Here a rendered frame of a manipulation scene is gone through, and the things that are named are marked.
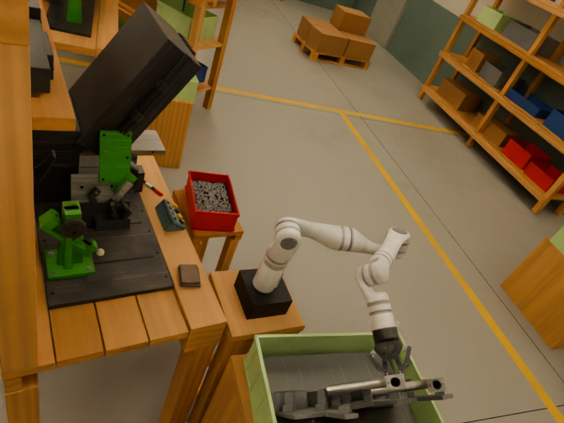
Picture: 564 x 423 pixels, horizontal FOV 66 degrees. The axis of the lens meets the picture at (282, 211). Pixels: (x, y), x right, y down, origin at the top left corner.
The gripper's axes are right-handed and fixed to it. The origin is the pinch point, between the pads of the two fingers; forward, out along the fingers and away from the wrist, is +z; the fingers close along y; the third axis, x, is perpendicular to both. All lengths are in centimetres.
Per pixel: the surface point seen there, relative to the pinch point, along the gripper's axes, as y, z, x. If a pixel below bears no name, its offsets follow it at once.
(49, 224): -91, -60, -39
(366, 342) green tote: -12.0, -13.2, 41.0
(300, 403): -32.3, 3.4, 8.8
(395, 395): -1.5, 4.8, 4.8
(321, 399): -24.0, 2.8, 3.4
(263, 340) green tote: -42.8, -18.2, 9.1
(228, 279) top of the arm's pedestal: -60, -47, 25
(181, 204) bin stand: -87, -92, 37
